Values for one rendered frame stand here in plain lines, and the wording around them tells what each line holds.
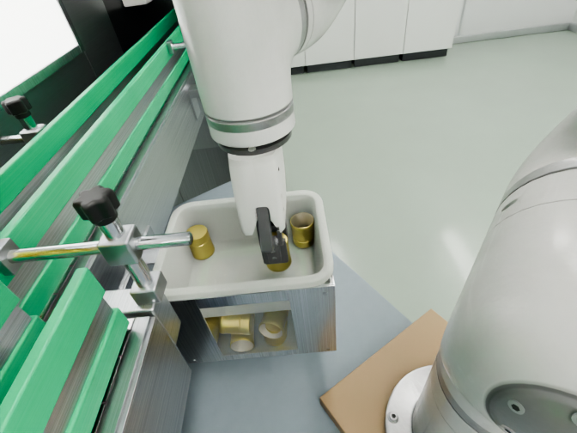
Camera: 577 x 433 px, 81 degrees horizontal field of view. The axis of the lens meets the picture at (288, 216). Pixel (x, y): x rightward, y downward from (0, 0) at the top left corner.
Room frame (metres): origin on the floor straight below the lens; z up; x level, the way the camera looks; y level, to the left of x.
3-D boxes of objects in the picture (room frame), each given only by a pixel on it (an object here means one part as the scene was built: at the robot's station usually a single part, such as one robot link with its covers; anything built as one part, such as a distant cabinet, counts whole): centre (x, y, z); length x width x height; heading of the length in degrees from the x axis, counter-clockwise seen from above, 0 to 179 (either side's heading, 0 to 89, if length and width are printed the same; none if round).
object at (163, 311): (0.22, 0.19, 1.02); 0.09 x 0.04 x 0.07; 87
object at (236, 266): (0.33, 0.06, 0.97); 0.22 x 0.17 x 0.09; 87
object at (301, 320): (0.33, 0.09, 0.92); 0.27 x 0.17 x 0.15; 87
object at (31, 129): (0.47, 0.36, 1.11); 0.07 x 0.04 x 0.13; 87
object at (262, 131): (0.31, 0.02, 1.18); 0.09 x 0.08 x 0.03; 176
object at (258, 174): (0.31, 0.02, 1.12); 0.10 x 0.07 x 0.11; 176
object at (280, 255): (0.28, 0.02, 1.02); 0.03 x 0.03 x 0.07; 86
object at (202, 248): (0.38, 0.14, 0.96); 0.04 x 0.04 x 0.04
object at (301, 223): (0.37, -0.02, 0.96); 0.04 x 0.04 x 0.04
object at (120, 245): (0.22, 0.17, 1.12); 0.17 x 0.03 x 0.12; 87
